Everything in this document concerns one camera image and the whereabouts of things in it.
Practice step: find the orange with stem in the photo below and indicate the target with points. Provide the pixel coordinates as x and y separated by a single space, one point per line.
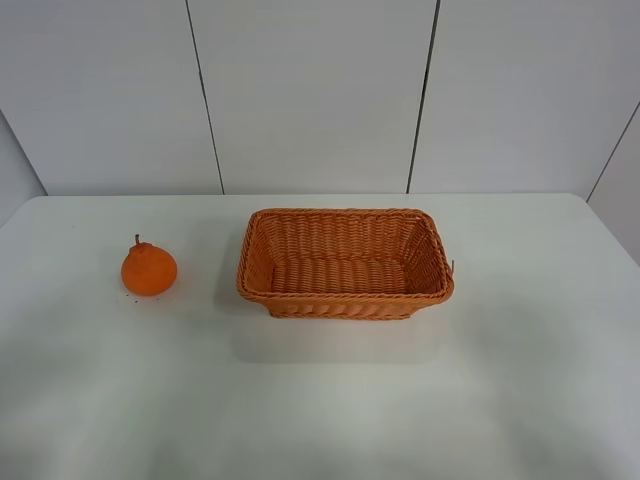
147 269

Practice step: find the orange woven wicker basket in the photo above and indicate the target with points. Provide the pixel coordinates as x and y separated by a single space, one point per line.
359 264

